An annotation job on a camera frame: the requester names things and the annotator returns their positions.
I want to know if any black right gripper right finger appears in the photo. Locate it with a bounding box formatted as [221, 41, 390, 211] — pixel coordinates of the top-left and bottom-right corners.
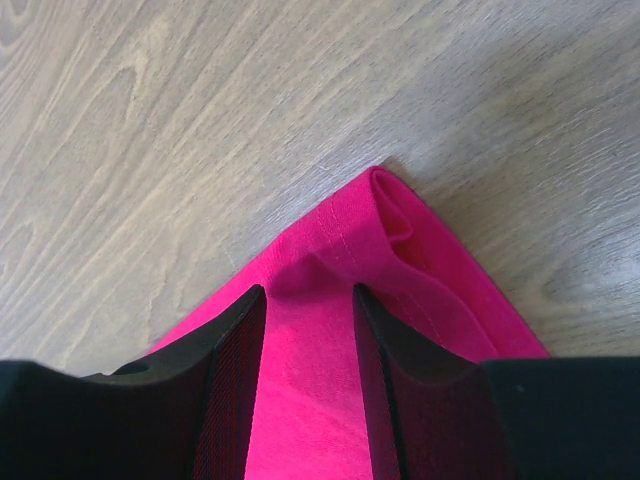
[353, 285, 639, 479]

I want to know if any pink t-shirt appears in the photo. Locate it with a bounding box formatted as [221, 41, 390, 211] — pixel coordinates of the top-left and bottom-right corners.
[164, 167, 546, 479]

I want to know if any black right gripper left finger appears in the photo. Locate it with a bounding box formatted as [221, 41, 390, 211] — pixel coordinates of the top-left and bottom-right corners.
[1, 286, 266, 479]

